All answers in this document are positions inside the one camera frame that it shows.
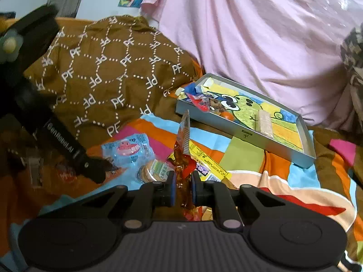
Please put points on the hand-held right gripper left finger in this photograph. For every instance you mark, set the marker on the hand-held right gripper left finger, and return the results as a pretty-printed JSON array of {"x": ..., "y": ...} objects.
[{"x": 171, "y": 189}]

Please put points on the brown patterned pillow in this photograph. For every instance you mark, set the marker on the brown patterned pillow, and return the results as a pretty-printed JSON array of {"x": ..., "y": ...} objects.
[{"x": 113, "y": 70}]

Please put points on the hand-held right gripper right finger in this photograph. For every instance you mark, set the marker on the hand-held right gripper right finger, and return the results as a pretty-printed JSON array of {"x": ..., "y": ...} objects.
[{"x": 194, "y": 189}]

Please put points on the pink sheet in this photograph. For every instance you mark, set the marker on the pink sheet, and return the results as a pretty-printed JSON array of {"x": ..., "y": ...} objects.
[{"x": 269, "y": 34}]

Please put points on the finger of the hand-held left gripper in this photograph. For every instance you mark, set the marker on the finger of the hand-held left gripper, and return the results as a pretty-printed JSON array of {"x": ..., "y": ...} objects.
[{"x": 96, "y": 168}]

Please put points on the small red snack packet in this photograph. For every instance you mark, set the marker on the small red snack packet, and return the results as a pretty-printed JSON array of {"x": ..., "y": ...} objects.
[{"x": 198, "y": 104}]

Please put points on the printed colourful blanket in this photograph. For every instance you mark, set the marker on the printed colourful blanket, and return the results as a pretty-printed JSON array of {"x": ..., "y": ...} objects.
[{"x": 283, "y": 181}]

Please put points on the clear red-orange snack packet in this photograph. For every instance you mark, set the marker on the clear red-orange snack packet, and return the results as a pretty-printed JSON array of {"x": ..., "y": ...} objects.
[{"x": 184, "y": 158}]

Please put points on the rice cracker bar packet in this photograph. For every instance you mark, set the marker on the rice cracker bar packet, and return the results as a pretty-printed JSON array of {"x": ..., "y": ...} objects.
[{"x": 265, "y": 123}]

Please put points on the grey tray with cartoon drawing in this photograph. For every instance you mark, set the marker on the grey tray with cartoon drawing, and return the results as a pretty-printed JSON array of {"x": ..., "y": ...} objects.
[{"x": 255, "y": 140}]

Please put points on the clear bag of clothes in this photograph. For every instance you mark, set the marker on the clear bag of clothes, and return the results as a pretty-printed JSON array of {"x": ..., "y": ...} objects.
[{"x": 353, "y": 62}]

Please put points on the round biscuit packet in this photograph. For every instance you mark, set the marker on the round biscuit packet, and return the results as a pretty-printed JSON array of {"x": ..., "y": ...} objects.
[{"x": 153, "y": 171}]

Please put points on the yellow snack packet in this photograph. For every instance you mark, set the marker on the yellow snack packet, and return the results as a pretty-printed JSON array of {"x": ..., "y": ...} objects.
[{"x": 211, "y": 168}]

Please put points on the light blue jelly packet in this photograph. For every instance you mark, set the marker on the light blue jelly packet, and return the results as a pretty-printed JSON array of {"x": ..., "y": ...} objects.
[{"x": 127, "y": 148}]

